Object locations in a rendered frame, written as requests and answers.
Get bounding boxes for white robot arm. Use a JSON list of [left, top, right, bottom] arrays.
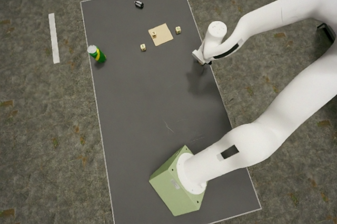
[[176, 0, 337, 194]]

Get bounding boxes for green drink can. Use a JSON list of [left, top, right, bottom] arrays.
[[88, 45, 106, 63]]

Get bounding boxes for beige square mat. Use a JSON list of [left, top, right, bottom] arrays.
[[149, 24, 173, 46]]

